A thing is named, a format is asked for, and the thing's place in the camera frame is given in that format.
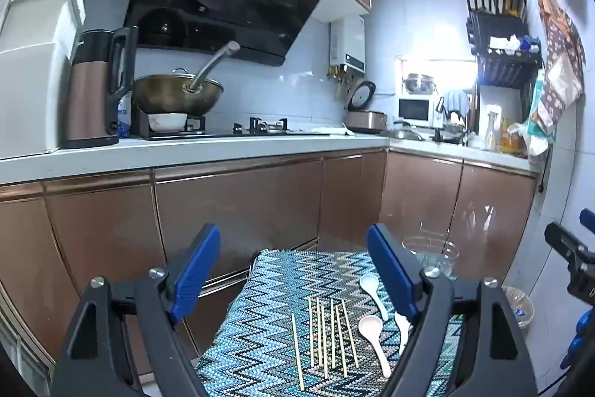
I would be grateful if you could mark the small waste basket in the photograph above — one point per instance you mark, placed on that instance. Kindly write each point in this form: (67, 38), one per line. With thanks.
(518, 306)

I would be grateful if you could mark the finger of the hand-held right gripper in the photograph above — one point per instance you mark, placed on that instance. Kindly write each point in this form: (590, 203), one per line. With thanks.
(565, 241)
(587, 221)

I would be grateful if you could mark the black gas stove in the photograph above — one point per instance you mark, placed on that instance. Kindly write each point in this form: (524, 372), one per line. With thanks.
(223, 134)

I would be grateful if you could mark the steel pot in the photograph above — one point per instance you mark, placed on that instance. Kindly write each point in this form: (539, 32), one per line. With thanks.
(419, 84)

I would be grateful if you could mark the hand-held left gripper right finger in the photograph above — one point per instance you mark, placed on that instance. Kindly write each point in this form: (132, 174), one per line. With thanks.
(390, 271)

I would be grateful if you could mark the grey towel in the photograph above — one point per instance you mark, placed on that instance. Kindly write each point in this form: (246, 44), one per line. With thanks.
(455, 101)

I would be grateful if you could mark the brown lower kitchen cabinets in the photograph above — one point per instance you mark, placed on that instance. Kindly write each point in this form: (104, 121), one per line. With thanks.
(232, 215)

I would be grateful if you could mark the brown electric kettle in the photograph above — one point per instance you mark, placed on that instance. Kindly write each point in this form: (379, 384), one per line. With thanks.
(88, 99)

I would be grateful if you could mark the white water heater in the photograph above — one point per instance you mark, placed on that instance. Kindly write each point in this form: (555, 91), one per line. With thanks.
(347, 43)

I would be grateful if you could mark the person's right hand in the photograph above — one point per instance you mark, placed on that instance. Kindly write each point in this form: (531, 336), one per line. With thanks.
(578, 332)

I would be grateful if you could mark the white plastic spoon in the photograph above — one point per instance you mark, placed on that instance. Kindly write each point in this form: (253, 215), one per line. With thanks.
(402, 325)
(368, 283)
(370, 326)

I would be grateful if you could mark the yellow bottle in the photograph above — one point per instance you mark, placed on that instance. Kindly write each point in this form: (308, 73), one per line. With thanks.
(510, 139)

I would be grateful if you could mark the crumpled plastic bag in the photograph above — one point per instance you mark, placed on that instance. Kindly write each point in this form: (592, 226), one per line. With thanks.
(530, 139)

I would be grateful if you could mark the black wall rack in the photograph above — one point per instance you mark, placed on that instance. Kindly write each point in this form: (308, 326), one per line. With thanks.
(502, 29)

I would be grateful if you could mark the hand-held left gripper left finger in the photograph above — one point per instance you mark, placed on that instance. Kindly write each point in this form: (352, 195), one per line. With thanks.
(195, 271)

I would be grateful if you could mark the white countertop appliance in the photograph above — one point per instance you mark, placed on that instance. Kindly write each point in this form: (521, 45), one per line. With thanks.
(32, 90)

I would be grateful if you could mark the clear spray bottle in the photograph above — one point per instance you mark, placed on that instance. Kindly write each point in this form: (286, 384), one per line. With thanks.
(492, 134)

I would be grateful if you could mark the white microwave oven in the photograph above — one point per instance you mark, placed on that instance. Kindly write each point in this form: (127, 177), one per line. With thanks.
(413, 111)

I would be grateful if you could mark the brown rice cooker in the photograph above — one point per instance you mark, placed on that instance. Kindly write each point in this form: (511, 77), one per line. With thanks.
(365, 118)

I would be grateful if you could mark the dark kettle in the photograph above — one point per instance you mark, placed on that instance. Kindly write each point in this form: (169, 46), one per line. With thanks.
(448, 136)

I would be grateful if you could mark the clear glass utensil holder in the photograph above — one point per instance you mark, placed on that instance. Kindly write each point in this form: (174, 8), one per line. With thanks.
(432, 250)

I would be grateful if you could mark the zigzag woven mat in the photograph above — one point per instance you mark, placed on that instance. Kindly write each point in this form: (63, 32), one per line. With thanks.
(279, 285)

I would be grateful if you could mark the white bowl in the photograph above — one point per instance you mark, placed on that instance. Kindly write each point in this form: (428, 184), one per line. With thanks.
(167, 121)

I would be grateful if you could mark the steel wok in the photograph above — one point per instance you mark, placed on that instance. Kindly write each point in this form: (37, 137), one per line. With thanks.
(172, 94)

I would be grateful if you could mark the white cloth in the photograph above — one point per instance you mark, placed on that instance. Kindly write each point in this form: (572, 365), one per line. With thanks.
(504, 44)

